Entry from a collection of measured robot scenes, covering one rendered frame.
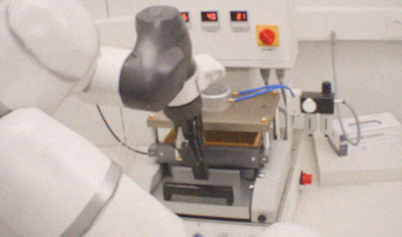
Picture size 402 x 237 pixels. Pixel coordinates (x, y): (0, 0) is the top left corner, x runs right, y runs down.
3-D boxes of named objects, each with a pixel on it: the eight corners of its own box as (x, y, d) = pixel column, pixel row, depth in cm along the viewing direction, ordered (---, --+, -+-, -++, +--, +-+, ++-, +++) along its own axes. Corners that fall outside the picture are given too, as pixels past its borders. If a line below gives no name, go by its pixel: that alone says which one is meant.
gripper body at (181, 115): (166, 77, 103) (176, 112, 109) (153, 108, 97) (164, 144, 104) (204, 78, 101) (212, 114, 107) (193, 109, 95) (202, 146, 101)
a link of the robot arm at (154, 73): (114, 120, 89) (169, 130, 85) (91, 58, 80) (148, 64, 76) (160, 52, 100) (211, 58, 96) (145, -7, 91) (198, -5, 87)
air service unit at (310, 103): (289, 131, 139) (289, 77, 133) (344, 133, 135) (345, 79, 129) (287, 140, 135) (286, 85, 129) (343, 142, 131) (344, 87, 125)
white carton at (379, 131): (327, 139, 171) (327, 119, 168) (387, 130, 172) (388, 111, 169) (338, 157, 160) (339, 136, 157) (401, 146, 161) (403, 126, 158)
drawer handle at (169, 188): (166, 196, 117) (164, 180, 115) (234, 201, 113) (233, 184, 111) (163, 200, 115) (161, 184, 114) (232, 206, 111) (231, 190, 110)
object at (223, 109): (182, 112, 145) (178, 65, 140) (299, 115, 137) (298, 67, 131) (151, 155, 124) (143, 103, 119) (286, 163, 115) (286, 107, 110)
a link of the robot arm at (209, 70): (142, 86, 94) (149, 109, 97) (212, 88, 90) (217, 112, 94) (162, 42, 102) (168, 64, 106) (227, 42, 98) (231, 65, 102)
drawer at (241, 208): (189, 151, 144) (186, 124, 140) (272, 154, 137) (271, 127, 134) (151, 213, 118) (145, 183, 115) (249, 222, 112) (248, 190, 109)
